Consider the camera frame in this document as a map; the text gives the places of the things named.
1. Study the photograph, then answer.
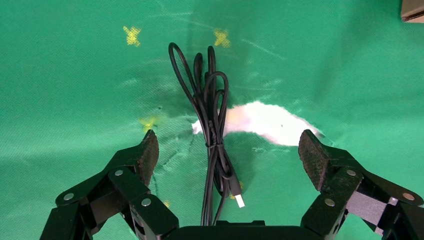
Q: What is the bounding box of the open brown cardboard box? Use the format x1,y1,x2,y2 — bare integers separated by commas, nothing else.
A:
400,0,424,23

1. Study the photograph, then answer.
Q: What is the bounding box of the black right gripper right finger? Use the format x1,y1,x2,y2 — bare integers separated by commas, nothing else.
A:
297,129,424,240

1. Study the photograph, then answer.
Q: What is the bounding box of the thin black USB cable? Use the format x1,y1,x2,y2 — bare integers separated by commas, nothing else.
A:
168,42,247,228

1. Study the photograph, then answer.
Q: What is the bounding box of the green table cloth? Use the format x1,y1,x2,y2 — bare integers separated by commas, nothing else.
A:
0,0,424,240

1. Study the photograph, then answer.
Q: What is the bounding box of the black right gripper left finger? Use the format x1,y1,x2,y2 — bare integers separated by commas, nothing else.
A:
39,129,180,240

